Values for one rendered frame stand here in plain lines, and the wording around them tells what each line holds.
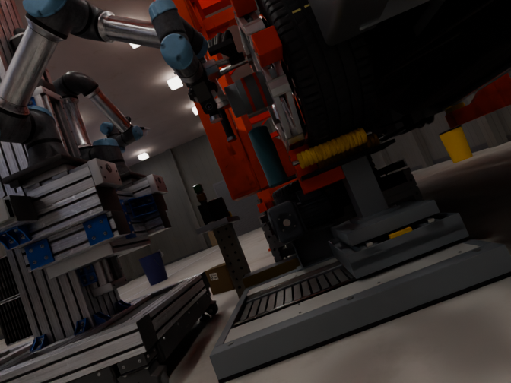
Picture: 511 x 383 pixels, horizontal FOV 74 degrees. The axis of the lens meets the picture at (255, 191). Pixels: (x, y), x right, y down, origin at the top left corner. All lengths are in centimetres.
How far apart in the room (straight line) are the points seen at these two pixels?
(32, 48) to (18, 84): 12
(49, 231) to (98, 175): 25
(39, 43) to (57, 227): 58
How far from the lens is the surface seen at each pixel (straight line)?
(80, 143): 198
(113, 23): 128
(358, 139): 123
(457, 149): 759
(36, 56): 129
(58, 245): 139
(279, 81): 113
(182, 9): 215
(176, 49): 94
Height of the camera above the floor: 37
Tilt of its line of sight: 5 degrees up
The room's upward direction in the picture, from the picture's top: 22 degrees counter-clockwise
